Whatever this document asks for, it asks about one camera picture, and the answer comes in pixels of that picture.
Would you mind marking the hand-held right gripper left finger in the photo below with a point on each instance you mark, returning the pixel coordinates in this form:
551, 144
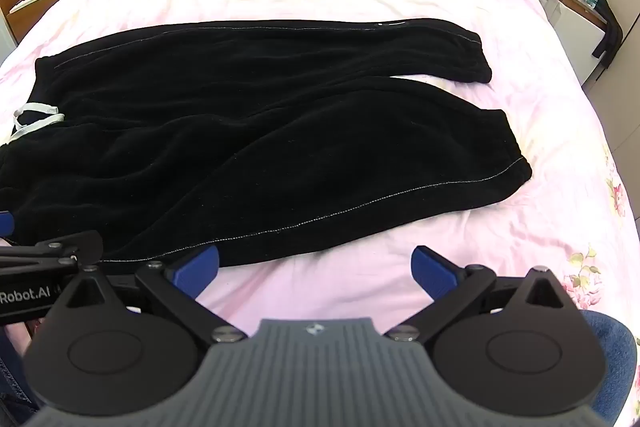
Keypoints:
196, 273

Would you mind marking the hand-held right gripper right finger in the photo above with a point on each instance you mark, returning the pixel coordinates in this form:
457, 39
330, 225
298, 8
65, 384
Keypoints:
433, 274

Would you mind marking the black pants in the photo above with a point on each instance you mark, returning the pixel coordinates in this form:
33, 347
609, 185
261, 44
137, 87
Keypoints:
250, 132

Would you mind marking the black hanging garment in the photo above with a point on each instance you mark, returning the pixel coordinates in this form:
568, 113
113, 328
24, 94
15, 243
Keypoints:
609, 29

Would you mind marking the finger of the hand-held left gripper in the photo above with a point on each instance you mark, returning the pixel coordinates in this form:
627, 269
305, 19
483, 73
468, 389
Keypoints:
65, 249
5, 223

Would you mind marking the blue textured cloth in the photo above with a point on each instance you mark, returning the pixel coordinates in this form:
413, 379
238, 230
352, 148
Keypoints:
617, 357

